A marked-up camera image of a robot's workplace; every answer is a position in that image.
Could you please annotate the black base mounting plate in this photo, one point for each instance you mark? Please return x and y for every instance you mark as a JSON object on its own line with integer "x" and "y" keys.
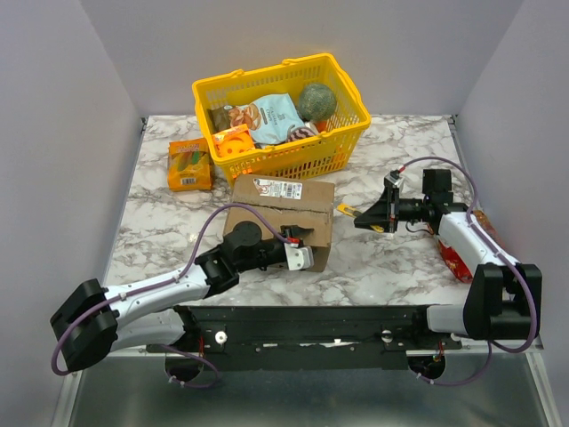
{"x": 309, "y": 338}

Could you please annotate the yellow plastic shopping basket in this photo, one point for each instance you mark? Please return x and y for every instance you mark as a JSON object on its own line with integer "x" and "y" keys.
{"x": 326, "y": 152}

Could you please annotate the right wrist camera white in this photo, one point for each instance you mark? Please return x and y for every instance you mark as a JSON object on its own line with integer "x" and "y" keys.
{"x": 393, "y": 179}

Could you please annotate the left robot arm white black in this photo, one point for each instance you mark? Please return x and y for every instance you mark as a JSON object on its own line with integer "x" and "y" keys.
{"x": 96, "y": 320}

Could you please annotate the yellow utility knife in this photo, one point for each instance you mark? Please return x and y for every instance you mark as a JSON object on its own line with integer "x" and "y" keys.
{"x": 354, "y": 213}

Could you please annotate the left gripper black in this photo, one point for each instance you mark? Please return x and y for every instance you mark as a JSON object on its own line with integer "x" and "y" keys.
{"x": 292, "y": 230}

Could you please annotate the brown snack packet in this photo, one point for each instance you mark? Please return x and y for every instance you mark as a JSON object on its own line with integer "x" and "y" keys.
{"x": 220, "y": 118}

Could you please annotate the pink brown striped pouch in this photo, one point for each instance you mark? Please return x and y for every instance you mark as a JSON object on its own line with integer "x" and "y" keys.
{"x": 299, "y": 133}

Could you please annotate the aluminium rail frame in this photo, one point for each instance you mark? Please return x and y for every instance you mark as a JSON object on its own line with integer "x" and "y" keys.
{"x": 130, "y": 389}

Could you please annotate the green melon ball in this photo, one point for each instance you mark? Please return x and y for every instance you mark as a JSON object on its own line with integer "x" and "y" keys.
{"x": 317, "y": 102}

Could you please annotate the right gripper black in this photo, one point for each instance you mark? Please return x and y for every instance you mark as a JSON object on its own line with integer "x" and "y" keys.
{"x": 392, "y": 210}

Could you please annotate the orange snack bag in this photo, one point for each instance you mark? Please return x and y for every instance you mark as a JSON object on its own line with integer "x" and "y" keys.
{"x": 189, "y": 165}

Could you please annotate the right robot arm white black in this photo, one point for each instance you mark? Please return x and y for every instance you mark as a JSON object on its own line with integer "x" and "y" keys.
{"x": 504, "y": 298}

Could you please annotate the red snack bag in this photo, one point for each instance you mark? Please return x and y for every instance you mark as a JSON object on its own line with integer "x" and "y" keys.
{"x": 451, "y": 258}

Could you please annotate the light blue chips bag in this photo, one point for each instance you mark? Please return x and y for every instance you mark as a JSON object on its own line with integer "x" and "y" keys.
{"x": 268, "y": 118}

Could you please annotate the brown cardboard express box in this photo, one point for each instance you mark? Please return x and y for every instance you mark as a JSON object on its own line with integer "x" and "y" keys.
{"x": 286, "y": 202}

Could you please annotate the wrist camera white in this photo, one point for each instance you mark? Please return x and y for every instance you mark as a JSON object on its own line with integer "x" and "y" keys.
{"x": 393, "y": 179}
{"x": 298, "y": 258}

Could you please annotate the orange toy box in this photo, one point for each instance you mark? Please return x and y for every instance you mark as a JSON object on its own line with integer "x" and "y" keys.
{"x": 232, "y": 141}

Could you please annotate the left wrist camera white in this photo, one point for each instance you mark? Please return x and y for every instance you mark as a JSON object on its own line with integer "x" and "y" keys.
{"x": 298, "y": 258}

